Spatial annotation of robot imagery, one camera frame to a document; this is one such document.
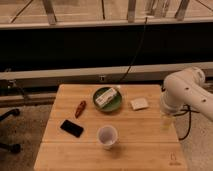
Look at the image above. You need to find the black rectangular eraser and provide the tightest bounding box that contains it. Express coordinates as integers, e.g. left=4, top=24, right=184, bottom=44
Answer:
left=60, top=120, right=84, bottom=137

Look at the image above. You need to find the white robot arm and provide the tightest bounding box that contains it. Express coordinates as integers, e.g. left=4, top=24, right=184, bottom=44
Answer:
left=159, top=67, right=213, bottom=130

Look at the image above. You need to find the white square sponge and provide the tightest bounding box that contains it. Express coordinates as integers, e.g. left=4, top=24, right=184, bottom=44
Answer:
left=130, top=98, right=149, bottom=110

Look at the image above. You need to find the green round plate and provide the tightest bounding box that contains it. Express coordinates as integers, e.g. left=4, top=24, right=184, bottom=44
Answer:
left=92, top=87, right=122, bottom=113

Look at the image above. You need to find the black office chair base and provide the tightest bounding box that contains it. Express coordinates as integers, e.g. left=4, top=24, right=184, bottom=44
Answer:
left=0, top=108, right=22, bottom=155

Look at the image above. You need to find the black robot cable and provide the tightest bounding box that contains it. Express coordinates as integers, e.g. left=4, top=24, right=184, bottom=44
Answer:
left=173, top=104, right=200, bottom=141

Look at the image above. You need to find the black hanging cable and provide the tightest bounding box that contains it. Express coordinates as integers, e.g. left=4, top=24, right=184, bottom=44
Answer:
left=119, top=16, right=149, bottom=83

